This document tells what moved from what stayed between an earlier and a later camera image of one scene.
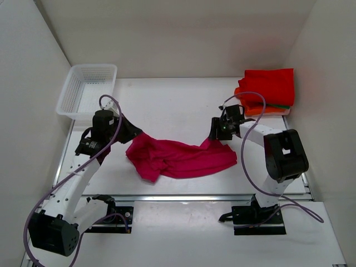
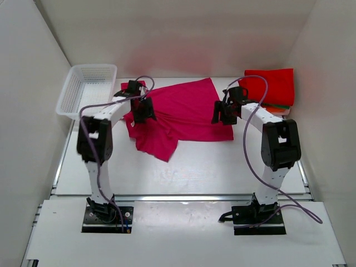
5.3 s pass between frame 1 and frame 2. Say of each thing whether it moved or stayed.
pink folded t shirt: stayed
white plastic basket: stayed
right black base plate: stayed
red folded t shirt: stayed
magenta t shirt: moved
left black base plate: stayed
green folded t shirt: stayed
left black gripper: moved
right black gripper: moved
